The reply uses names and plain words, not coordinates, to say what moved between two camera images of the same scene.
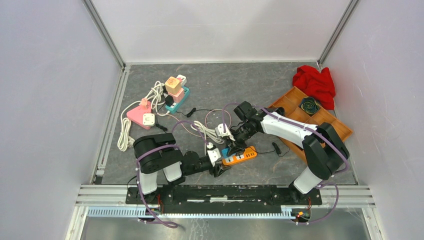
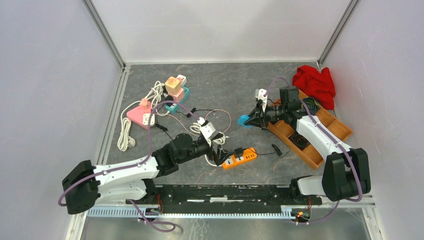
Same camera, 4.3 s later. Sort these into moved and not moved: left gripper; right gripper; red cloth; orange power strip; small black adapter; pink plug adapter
Moved: right gripper; left gripper
Not moved: red cloth; orange power strip; pink plug adapter; small black adapter
